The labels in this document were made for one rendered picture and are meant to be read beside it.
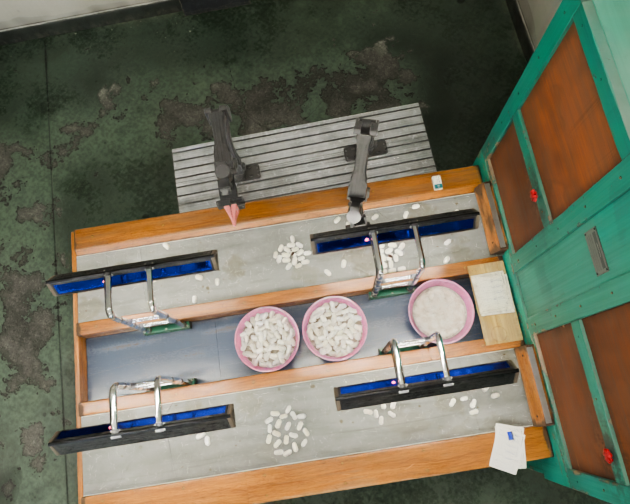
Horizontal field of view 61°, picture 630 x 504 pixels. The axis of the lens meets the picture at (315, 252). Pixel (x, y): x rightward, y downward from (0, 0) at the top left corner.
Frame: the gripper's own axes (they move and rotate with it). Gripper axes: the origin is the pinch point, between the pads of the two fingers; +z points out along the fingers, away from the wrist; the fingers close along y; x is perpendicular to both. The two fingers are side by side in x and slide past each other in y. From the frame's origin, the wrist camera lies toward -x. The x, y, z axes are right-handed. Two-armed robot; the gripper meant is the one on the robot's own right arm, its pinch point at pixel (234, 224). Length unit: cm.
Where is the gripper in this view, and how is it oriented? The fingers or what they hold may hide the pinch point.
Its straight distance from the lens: 202.9
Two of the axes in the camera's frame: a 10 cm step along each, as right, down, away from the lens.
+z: 1.8, 9.5, -2.6
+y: 9.8, -1.9, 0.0
